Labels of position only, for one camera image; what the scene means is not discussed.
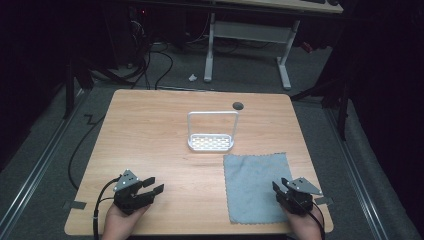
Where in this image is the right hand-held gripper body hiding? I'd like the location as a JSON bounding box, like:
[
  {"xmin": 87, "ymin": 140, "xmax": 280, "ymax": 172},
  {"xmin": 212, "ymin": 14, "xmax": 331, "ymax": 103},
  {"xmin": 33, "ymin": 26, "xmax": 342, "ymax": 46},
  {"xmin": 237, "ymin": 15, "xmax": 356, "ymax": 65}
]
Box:
[{"xmin": 275, "ymin": 176, "xmax": 324, "ymax": 215}]

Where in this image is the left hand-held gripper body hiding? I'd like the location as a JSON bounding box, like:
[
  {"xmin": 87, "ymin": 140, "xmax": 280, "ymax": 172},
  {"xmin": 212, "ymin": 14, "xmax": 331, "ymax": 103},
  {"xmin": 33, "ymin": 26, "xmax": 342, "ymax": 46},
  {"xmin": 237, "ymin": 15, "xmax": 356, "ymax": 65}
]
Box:
[{"xmin": 112, "ymin": 169, "xmax": 156, "ymax": 216}]

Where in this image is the grey cloth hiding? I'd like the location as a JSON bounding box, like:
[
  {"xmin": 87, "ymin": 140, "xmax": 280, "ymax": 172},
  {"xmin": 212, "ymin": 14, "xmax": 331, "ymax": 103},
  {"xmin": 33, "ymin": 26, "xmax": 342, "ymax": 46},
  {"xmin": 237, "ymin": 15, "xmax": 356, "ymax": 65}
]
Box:
[{"xmin": 222, "ymin": 152, "xmax": 295, "ymax": 225}]

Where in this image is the white towel rack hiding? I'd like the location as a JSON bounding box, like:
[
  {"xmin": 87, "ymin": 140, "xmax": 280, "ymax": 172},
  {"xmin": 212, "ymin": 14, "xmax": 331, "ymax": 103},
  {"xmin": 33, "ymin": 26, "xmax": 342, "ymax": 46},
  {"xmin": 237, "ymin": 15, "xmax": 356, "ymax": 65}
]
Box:
[{"xmin": 186, "ymin": 110, "xmax": 240, "ymax": 153}]

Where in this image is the person's right hand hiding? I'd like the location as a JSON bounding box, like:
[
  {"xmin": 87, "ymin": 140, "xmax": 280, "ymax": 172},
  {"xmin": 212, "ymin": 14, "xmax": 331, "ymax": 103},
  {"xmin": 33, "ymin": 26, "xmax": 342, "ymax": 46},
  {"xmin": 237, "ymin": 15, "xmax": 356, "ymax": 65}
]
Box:
[{"xmin": 281, "ymin": 204, "xmax": 325, "ymax": 240}]

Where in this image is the black metal stand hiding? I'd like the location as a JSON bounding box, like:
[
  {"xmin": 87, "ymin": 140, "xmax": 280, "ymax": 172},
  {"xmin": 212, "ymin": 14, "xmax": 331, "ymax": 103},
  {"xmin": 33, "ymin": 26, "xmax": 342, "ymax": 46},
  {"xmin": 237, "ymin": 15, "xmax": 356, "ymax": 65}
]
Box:
[
  {"xmin": 289, "ymin": 76, "xmax": 351, "ymax": 141},
  {"xmin": 63, "ymin": 56, "xmax": 134, "ymax": 120}
]

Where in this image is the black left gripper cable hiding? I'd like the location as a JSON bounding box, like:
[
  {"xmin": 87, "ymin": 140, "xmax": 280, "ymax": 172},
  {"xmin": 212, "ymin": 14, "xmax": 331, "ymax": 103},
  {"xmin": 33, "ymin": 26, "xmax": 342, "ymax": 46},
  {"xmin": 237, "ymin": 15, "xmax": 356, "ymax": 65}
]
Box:
[{"xmin": 92, "ymin": 177, "xmax": 122, "ymax": 240}]

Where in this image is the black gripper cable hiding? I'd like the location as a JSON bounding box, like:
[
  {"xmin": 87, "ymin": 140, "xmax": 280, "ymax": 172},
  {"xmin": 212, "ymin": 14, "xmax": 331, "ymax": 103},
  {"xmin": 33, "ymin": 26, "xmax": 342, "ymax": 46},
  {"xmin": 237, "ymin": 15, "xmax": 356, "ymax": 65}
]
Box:
[
  {"xmin": 297, "ymin": 196, "xmax": 326, "ymax": 240},
  {"xmin": 92, "ymin": 177, "xmax": 122, "ymax": 240}
]

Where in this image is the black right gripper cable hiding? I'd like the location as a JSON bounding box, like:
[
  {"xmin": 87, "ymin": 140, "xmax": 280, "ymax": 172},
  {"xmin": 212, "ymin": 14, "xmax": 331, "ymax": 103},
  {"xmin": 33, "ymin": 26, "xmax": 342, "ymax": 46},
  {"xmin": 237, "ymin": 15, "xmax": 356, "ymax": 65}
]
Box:
[{"xmin": 297, "ymin": 196, "xmax": 326, "ymax": 240}]

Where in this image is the aluminium floor rail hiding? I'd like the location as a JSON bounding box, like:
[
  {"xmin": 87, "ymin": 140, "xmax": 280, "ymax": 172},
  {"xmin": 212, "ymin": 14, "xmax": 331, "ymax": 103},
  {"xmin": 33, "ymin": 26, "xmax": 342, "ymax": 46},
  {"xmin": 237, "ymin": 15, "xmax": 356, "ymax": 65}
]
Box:
[
  {"xmin": 324, "ymin": 108, "xmax": 391, "ymax": 240},
  {"xmin": 0, "ymin": 89, "xmax": 88, "ymax": 234}
]

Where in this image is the black floor cable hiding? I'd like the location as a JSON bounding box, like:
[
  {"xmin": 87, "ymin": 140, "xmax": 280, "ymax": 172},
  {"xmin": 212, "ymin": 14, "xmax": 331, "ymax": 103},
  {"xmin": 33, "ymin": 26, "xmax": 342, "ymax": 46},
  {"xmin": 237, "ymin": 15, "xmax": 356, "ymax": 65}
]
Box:
[{"xmin": 67, "ymin": 113, "xmax": 107, "ymax": 192}]

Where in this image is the bundle of black cables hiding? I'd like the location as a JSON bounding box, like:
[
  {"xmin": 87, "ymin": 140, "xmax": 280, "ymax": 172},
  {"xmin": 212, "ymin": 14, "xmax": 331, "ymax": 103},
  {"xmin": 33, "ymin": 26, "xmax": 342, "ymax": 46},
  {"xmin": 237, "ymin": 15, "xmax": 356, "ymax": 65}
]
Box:
[{"xmin": 126, "ymin": 6, "xmax": 175, "ymax": 90}]

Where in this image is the white desk frame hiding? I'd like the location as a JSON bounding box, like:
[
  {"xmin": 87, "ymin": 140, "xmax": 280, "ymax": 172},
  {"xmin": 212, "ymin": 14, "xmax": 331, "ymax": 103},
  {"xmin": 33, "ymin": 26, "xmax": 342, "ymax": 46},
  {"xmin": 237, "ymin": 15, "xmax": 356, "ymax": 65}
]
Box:
[{"xmin": 203, "ymin": 0, "xmax": 344, "ymax": 91}]

